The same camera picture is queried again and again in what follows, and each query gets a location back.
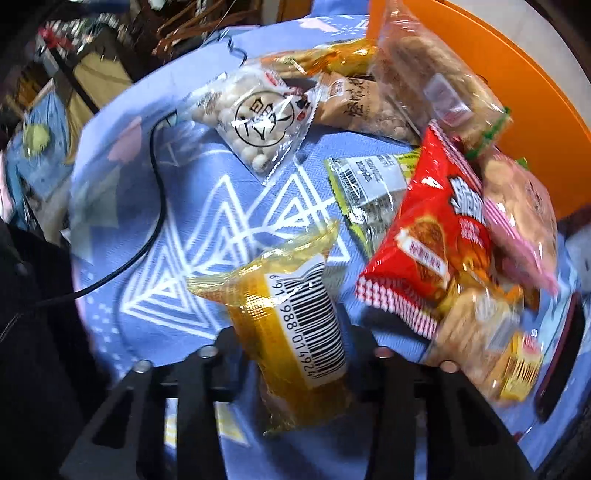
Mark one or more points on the blue printed tablecloth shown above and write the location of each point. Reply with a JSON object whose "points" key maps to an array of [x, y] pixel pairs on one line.
{"points": [[115, 194]]}

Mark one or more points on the pink cookie packet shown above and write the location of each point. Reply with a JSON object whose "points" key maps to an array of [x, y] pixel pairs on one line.
{"points": [[521, 217]]}

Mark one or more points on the yellow barcode snack packet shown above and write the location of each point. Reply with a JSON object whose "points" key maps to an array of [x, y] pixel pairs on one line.
{"points": [[277, 300]]}

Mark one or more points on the orange box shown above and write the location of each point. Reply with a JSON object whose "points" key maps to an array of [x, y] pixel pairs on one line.
{"points": [[531, 92]]}

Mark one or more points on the clear biscuit packet yellow end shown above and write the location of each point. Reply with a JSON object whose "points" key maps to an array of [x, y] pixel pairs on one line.
{"points": [[475, 332]]}

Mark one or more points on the brown nut snack packet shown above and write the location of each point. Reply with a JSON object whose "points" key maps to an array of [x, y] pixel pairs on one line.
{"points": [[355, 106]]}

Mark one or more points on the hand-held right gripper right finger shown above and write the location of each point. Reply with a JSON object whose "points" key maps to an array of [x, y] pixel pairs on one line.
{"points": [[364, 364]]}

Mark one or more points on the wooden chair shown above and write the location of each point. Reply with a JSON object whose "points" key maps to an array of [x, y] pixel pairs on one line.
{"points": [[194, 27]]}

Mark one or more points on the brown cardboard box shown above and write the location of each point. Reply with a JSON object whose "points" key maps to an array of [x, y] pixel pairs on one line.
{"points": [[101, 78]]}

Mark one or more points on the long yellow snack packet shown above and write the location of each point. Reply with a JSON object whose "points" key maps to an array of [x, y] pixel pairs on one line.
{"points": [[332, 57]]}

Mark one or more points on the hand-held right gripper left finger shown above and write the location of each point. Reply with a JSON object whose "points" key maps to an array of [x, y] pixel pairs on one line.
{"points": [[231, 364]]}

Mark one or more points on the green-edged clear snack packet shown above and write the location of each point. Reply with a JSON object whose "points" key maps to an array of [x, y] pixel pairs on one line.
{"points": [[369, 184]]}

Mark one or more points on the large clear rice cracker packet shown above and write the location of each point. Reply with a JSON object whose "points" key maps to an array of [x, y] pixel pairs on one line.
{"points": [[415, 69]]}

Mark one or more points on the clear packet of white balls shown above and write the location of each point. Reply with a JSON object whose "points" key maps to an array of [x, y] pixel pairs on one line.
{"points": [[249, 120]]}

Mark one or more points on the red snack packet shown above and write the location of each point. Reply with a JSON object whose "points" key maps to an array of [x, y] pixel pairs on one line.
{"points": [[429, 207]]}

